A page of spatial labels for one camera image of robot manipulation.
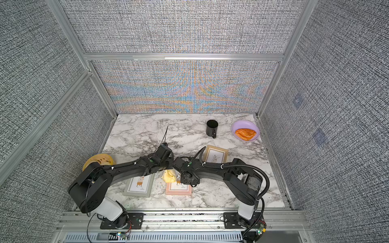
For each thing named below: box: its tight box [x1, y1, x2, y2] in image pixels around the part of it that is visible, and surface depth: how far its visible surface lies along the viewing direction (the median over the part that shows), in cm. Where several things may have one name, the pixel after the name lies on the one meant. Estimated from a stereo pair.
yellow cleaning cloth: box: [161, 169, 178, 184], surface depth 85 cm
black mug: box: [205, 119, 219, 139], surface depth 105 cm
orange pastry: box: [235, 128, 257, 141], surface depth 106 cm
